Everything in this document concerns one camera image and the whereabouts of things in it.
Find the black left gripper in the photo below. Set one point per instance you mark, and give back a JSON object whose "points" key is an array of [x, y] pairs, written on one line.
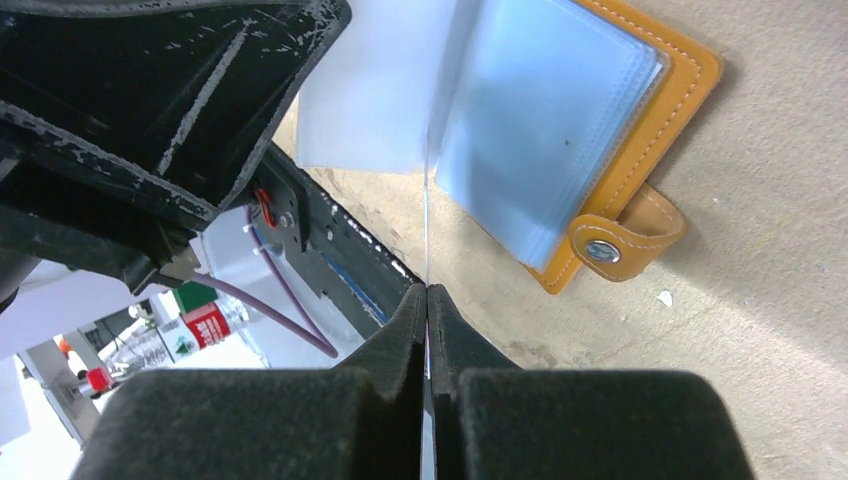
{"points": [[127, 127]]}

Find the yellow leather card holder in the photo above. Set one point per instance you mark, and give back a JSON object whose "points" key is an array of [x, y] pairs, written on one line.
{"points": [[541, 120]]}

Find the red white bottle background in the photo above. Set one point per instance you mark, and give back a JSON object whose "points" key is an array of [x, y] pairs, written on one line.
{"points": [[203, 327]]}

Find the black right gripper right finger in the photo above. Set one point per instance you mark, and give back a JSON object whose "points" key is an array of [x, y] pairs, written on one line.
{"points": [[495, 420]]}

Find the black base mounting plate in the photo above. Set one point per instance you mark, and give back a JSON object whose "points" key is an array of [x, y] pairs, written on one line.
{"points": [[342, 263]]}

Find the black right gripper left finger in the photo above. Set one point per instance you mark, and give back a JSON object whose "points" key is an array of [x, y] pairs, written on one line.
{"points": [[361, 419]]}

